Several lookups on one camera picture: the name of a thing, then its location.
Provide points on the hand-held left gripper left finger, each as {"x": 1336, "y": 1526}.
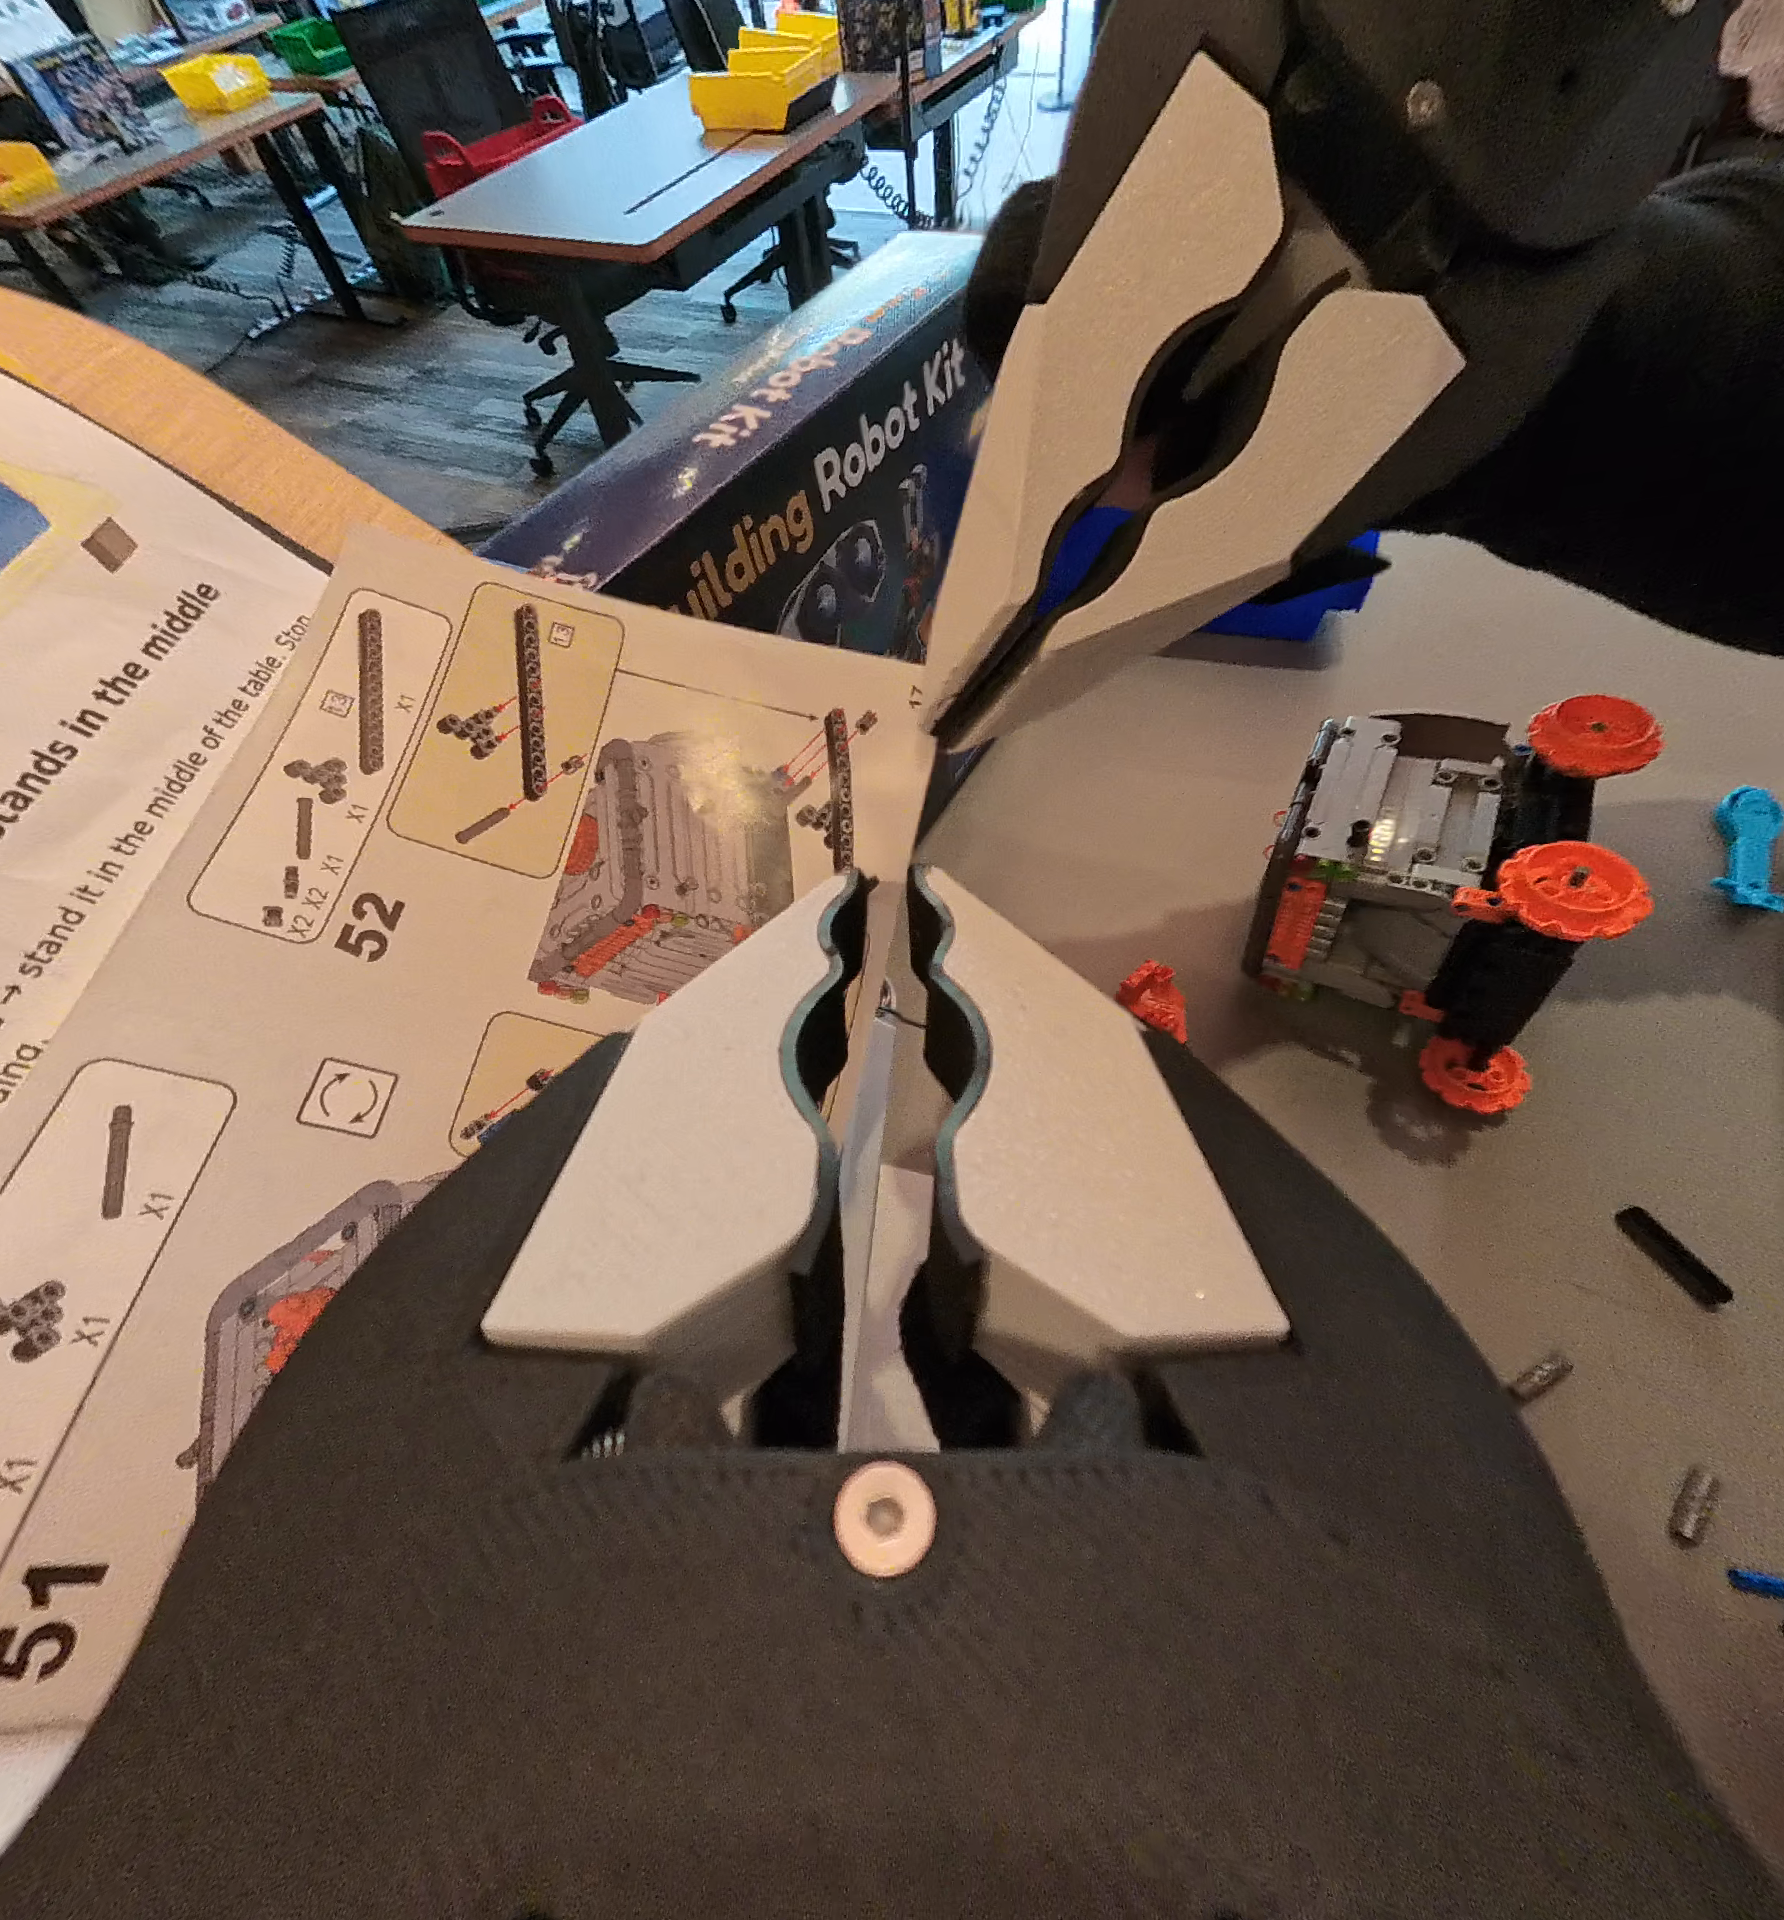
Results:
{"x": 653, "y": 1200}

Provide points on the building kit robot model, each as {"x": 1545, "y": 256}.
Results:
{"x": 1402, "y": 870}

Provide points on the small orange gear wheel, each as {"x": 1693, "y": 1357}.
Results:
{"x": 1147, "y": 1000}

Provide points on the blue storage bin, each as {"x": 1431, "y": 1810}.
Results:
{"x": 1313, "y": 609}

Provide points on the person's right forearm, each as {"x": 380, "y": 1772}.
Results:
{"x": 1643, "y": 390}

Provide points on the black office chair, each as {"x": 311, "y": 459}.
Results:
{"x": 414, "y": 59}

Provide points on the open instruction booklet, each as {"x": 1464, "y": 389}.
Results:
{"x": 233, "y": 900}

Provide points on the blue plastic pin tool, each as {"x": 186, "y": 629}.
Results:
{"x": 1748, "y": 849}

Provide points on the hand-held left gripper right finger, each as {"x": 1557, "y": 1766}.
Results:
{"x": 1119, "y": 1200}

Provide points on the yellow storage bins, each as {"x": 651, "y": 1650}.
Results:
{"x": 759, "y": 77}

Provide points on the long background desk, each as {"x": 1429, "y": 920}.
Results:
{"x": 653, "y": 182}

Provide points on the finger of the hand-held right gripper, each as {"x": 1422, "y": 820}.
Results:
{"x": 1102, "y": 271}
{"x": 1313, "y": 422}

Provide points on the blue robot kit box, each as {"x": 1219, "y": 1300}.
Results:
{"x": 802, "y": 482}

